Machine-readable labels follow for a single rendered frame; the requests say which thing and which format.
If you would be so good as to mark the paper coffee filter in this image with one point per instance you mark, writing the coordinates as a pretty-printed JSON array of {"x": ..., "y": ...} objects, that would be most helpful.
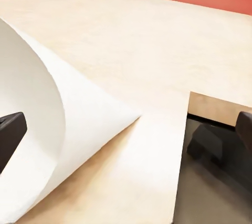
[{"x": 69, "y": 118}]

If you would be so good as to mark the cabinet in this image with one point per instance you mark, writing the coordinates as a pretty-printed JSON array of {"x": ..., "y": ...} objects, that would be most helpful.
[{"x": 215, "y": 176}]

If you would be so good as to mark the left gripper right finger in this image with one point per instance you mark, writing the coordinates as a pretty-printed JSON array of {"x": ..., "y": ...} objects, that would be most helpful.
[{"x": 244, "y": 128}]

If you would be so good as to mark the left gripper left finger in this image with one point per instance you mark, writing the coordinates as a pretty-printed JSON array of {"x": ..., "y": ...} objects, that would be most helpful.
[{"x": 13, "y": 127}]

